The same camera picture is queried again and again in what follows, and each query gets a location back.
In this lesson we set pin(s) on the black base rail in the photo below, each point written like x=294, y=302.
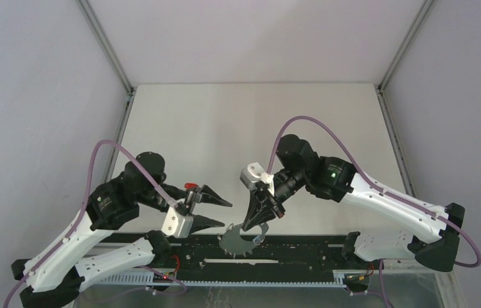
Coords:
x=280, y=259

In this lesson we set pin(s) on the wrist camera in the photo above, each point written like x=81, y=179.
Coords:
x=255, y=173
x=176, y=225

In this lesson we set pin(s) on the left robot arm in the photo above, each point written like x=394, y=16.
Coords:
x=56, y=276

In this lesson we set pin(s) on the red tagged key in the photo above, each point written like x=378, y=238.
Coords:
x=190, y=186

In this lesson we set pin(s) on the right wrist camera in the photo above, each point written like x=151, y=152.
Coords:
x=255, y=173

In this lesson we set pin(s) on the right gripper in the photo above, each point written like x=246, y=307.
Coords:
x=261, y=210

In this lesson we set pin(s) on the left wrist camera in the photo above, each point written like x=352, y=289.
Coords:
x=176, y=225

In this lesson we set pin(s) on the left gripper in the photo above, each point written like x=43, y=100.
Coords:
x=205, y=194

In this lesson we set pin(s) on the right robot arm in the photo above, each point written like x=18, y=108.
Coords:
x=428, y=233

